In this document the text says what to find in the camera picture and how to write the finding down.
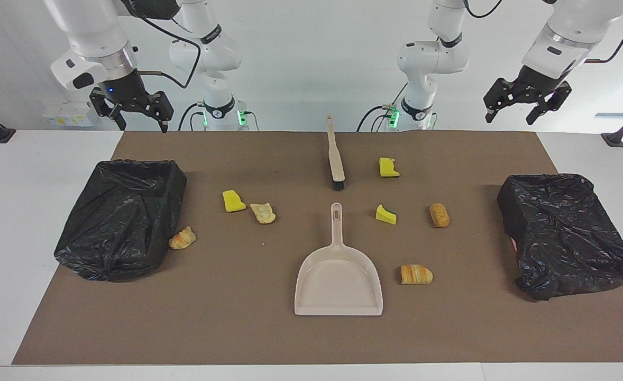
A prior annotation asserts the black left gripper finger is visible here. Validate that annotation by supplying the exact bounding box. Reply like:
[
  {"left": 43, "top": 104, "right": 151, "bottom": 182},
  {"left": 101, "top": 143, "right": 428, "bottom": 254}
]
[
  {"left": 483, "top": 85, "right": 510, "bottom": 124},
  {"left": 526, "top": 97, "right": 558, "bottom": 126}
]

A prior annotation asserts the brown table mat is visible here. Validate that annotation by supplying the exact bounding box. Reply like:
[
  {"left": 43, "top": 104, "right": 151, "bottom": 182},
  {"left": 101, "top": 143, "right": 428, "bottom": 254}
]
[{"left": 12, "top": 131, "right": 623, "bottom": 366}]

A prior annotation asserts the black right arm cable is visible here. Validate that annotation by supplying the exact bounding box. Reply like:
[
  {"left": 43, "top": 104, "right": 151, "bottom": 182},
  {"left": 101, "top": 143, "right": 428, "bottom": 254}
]
[{"left": 120, "top": 0, "right": 202, "bottom": 89}]

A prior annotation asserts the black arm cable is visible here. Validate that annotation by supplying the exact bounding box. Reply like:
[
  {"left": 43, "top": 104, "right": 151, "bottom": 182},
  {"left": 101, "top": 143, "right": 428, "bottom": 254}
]
[
  {"left": 120, "top": 0, "right": 202, "bottom": 89},
  {"left": 464, "top": 0, "right": 623, "bottom": 64}
]

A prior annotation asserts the small curled croissant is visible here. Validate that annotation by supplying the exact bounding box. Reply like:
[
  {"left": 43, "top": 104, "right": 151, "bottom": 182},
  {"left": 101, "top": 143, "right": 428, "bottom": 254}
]
[{"left": 168, "top": 226, "right": 197, "bottom": 250}]

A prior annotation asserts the plain yellow sponge piece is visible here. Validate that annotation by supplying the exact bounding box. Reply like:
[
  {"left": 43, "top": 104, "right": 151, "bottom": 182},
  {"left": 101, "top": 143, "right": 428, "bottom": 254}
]
[{"left": 222, "top": 189, "right": 248, "bottom": 213}]

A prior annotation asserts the beige hand brush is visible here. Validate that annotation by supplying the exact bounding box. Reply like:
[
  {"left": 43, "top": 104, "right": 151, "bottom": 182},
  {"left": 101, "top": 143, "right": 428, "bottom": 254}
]
[{"left": 326, "top": 115, "right": 346, "bottom": 191}]

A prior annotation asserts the pale flaky pastry piece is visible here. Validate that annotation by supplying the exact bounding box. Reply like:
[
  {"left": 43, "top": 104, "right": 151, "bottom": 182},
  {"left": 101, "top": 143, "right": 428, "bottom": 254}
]
[{"left": 250, "top": 202, "right": 277, "bottom": 224}]

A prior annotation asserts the black bag lined bin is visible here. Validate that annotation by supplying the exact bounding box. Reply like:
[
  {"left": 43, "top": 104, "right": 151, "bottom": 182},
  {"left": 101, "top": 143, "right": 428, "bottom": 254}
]
[
  {"left": 497, "top": 173, "right": 623, "bottom": 301},
  {"left": 53, "top": 159, "right": 188, "bottom": 282}
]

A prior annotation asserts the white wall socket box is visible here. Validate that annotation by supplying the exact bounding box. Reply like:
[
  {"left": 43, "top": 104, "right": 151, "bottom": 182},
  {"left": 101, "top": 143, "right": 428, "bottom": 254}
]
[{"left": 43, "top": 102, "right": 95, "bottom": 128}]

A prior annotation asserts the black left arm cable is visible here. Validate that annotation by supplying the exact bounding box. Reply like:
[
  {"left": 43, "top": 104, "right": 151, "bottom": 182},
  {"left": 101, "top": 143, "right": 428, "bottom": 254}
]
[{"left": 464, "top": 0, "right": 623, "bottom": 64}]

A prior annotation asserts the beige plastic dustpan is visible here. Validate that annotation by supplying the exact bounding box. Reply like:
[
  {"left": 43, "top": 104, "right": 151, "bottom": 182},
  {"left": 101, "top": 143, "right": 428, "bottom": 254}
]
[{"left": 294, "top": 203, "right": 384, "bottom": 317}]

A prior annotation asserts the yellow green sponge wedge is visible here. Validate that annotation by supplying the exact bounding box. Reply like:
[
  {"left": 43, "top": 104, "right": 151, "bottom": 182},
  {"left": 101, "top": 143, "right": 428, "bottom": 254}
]
[{"left": 375, "top": 204, "right": 398, "bottom": 225}]

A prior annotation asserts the striped orange croissant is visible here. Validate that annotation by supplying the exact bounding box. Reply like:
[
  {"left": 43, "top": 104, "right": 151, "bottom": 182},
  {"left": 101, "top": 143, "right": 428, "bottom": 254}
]
[{"left": 400, "top": 264, "right": 434, "bottom": 286}]

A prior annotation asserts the brown oval bread roll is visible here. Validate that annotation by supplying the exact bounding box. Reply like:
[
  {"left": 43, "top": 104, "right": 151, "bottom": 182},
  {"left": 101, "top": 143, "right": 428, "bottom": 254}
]
[{"left": 429, "top": 203, "right": 451, "bottom": 229}]

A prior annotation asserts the black base cable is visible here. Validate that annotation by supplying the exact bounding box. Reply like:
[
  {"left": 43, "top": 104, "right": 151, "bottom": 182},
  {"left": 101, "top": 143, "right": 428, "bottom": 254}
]
[
  {"left": 356, "top": 82, "right": 410, "bottom": 132},
  {"left": 178, "top": 102, "right": 259, "bottom": 132}
]

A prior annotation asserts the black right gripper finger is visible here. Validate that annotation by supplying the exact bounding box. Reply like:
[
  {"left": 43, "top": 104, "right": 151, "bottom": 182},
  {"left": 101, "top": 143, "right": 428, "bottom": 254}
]
[
  {"left": 152, "top": 92, "right": 175, "bottom": 133},
  {"left": 103, "top": 102, "right": 127, "bottom": 131}
]

